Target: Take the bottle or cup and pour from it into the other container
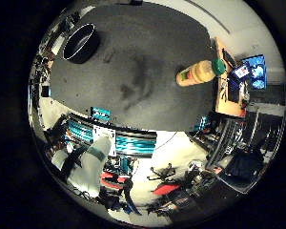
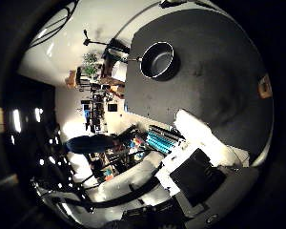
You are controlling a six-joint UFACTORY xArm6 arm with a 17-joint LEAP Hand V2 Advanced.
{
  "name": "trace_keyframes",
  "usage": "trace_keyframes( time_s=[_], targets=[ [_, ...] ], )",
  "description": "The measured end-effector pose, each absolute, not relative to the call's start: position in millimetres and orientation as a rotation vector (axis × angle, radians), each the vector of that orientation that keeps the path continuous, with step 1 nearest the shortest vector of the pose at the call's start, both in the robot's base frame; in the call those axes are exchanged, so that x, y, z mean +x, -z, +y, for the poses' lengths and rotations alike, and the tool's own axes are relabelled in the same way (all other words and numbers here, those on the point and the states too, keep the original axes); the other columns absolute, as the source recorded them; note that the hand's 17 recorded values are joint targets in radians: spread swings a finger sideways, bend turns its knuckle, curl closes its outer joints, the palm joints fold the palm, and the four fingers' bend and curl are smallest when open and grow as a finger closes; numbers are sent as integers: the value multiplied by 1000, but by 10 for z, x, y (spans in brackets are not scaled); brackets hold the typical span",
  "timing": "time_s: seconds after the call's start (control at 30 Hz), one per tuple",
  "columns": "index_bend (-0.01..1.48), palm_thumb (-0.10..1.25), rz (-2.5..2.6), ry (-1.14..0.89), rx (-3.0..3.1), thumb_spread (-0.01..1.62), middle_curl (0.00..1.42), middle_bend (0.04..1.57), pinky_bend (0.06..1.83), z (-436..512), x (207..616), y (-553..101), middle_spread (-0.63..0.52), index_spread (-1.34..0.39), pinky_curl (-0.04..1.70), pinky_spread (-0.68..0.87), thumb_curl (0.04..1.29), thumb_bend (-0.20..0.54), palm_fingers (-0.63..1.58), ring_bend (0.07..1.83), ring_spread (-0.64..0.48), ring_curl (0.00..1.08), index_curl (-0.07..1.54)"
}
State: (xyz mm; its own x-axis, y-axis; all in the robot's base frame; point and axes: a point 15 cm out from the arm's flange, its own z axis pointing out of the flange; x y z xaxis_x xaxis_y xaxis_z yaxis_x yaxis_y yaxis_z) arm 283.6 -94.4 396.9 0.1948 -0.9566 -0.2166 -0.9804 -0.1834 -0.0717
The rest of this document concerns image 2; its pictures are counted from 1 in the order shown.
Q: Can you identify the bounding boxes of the person in dark blue top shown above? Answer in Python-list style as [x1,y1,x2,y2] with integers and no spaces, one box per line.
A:
[65,134,113,156]

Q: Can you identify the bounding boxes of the green potted plant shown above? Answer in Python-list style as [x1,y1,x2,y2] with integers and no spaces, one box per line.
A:
[81,52,99,78]

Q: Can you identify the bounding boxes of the black camera tripod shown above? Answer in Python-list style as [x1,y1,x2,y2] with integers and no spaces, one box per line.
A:
[82,29,110,48]

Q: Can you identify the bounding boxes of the cluttered workshop shelf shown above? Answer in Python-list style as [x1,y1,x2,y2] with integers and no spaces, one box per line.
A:
[79,92,119,134]

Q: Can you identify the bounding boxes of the black saucepan with handle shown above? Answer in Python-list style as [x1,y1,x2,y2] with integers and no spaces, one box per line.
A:
[127,41,176,80]

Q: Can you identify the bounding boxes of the brown wooden board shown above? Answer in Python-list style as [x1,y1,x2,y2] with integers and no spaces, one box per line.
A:
[256,73,273,99]

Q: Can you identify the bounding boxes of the teal storage drawer rack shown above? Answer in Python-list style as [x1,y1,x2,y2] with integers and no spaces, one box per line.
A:
[145,124,186,156]

